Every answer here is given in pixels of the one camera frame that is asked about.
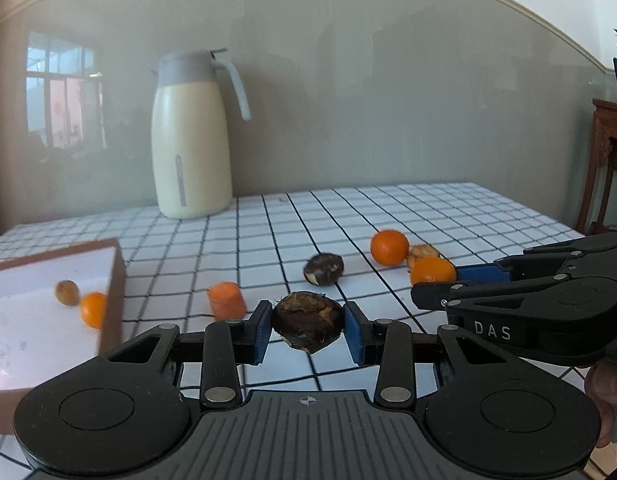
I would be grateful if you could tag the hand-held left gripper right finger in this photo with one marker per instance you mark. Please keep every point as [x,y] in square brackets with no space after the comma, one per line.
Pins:
[356,335]

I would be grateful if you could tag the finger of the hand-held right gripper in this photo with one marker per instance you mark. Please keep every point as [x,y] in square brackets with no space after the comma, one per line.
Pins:
[433,296]
[483,274]

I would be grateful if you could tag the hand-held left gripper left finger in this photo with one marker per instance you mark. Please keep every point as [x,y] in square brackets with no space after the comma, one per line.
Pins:
[261,335]

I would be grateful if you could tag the small orange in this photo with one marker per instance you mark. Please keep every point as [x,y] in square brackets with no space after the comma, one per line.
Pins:
[431,271]
[389,247]

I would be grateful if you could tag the orange brown husk fruit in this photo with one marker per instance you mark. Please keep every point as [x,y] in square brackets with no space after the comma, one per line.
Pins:
[424,251]

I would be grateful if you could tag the carrot piece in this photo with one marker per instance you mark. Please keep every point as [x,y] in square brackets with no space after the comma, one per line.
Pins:
[227,302]

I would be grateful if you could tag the dark brown chestnut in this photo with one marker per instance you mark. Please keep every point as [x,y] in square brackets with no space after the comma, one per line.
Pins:
[324,269]
[308,322]

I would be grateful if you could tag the large orange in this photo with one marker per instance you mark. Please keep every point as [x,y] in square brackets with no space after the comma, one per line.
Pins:
[93,310]

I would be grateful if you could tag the small green brown fruit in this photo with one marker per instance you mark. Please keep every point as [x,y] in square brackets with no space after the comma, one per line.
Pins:
[67,292]

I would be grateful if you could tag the brown cardboard box white inside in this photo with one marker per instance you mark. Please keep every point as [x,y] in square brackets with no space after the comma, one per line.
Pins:
[38,310]

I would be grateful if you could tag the person's right hand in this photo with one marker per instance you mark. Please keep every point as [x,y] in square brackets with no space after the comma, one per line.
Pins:
[603,390]

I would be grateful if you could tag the dark wooden stand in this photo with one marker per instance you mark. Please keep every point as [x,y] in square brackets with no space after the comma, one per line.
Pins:
[606,135]

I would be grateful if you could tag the cream thermos jug grey lid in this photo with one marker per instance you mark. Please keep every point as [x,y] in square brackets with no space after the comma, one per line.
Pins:
[191,150]

